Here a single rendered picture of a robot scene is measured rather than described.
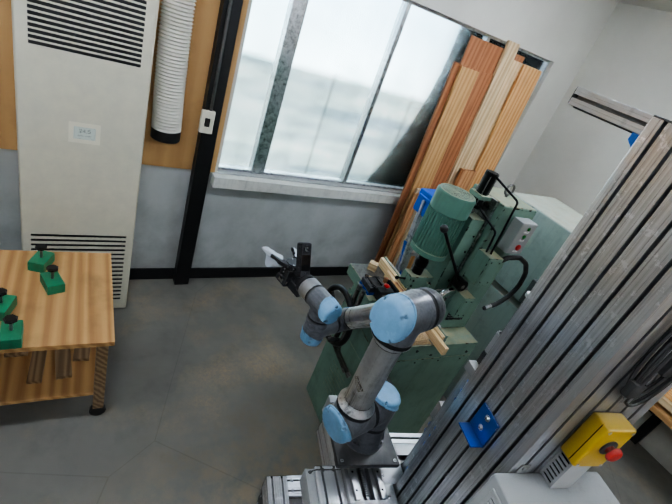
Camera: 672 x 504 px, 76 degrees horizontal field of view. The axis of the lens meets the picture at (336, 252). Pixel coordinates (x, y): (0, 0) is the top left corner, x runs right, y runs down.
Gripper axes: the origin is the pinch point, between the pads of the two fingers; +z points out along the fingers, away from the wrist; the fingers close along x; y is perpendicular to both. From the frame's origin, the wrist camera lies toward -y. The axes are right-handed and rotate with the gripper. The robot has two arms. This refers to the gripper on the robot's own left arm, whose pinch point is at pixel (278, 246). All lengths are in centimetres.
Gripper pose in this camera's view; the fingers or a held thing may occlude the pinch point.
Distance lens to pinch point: 153.1
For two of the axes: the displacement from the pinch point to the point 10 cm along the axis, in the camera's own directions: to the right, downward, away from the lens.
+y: -4.2, 8.2, 3.9
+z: -5.8, -5.7, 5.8
